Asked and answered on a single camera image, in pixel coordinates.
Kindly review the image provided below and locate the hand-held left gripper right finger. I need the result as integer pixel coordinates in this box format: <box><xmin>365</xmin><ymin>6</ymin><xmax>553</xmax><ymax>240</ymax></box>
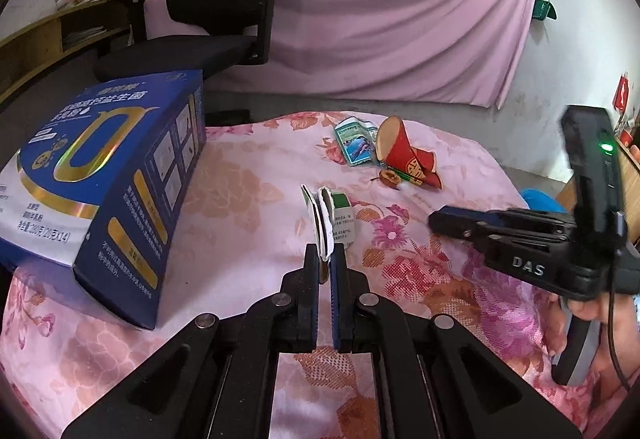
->
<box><xmin>329</xmin><ymin>244</ymin><xmax>583</xmax><ymax>439</ymax></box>

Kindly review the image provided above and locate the black cable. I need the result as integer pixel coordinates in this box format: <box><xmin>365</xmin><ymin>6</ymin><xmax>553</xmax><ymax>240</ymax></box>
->
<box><xmin>607</xmin><ymin>212</ymin><xmax>633</xmax><ymax>392</ymax></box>

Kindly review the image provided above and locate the wooden desk shelf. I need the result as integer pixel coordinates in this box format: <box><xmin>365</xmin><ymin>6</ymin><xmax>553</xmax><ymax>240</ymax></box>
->
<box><xmin>0</xmin><ymin>0</ymin><xmax>136</xmax><ymax>95</ymax></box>

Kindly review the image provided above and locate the wooden cabinet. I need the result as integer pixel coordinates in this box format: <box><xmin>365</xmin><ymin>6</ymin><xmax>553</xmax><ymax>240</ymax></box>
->
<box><xmin>557</xmin><ymin>169</ymin><xmax>640</xmax><ymax>250</ymax></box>

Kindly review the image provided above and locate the green blue packet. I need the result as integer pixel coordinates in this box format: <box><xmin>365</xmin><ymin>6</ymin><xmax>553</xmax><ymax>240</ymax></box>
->
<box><xmin>334</xmin><ymin>116</ymin><xmax>380</xmax><ymax>166</ymax></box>

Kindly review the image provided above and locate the blue plastic basin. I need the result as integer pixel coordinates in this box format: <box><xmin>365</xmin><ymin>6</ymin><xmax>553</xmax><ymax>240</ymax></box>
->
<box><xmin>520</xmin><ymin>189</ymin><xmax>566</xmax><ymax>215</ymax></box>

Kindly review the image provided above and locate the red hanging ornament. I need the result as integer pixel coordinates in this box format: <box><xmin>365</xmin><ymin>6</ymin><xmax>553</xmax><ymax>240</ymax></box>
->
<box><xmin>612</xmin><ymin>74</ymin><xmax>631</xmax><ymax>112</ymax></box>

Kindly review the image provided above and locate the white green paper carton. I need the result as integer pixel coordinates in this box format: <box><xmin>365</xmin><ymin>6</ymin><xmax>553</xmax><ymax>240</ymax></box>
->
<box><xmin>300</xmin><ymin>184</ymin><xmax>358</xmax><ymax>265</ymax></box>

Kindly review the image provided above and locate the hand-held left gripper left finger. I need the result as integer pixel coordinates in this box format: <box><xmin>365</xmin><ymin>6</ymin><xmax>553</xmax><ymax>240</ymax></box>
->
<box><xmin>60</xmin><ymin>244</ymin><xmax>321</xmax><ymax>439</ymax></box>

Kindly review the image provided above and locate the pink hanging cloth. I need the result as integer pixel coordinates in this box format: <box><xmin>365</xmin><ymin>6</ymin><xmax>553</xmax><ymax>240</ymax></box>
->
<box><xmin>129</xmin><ymin>0</ymin><xmax>543</xmax><ymax>109</ymax></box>

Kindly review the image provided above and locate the crushed red paper cup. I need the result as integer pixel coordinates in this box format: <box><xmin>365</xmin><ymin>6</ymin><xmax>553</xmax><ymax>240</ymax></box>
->
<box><xmin>375</xmin><ymin>116</ymin><xmax>444</xmax><ymax>190</ymax></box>

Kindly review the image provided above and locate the person's right hand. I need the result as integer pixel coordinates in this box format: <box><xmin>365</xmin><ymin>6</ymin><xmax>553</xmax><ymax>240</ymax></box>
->
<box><xmin>547</xmin><ymin>291</ymin><xmax>640</xmax><ymax>360</ymax></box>

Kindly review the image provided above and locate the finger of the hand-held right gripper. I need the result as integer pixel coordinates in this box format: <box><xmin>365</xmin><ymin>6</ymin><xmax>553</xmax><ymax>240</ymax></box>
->
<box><xmin>440</xmin><ymin>206</ymin><xmax>576</xmax><ymax>232</ymax></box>
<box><xmin>429</xmin><ymin>212</ymin><xmax>571</xmax><ymax>250</ymax></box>

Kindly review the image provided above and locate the brown fruit core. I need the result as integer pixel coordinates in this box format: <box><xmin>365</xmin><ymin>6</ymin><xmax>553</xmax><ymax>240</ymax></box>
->
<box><xmin>372</xmin><ymin>169</ymin><xmax>403</xmax><ymax>190</ymax></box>

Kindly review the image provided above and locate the small stack of papers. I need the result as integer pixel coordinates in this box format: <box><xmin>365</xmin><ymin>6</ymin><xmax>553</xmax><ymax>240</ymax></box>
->
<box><xmin>65</xmin><ymin>26</ymin><xmax>106</xmax><ymax>45</ymax></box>

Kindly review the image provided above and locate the blue cardboard box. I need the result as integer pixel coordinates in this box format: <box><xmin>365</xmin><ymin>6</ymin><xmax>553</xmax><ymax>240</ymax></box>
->
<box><xmin>0</xmin><ymin>69</ymin><xmax>207</xmax><ymax>331</ymax></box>

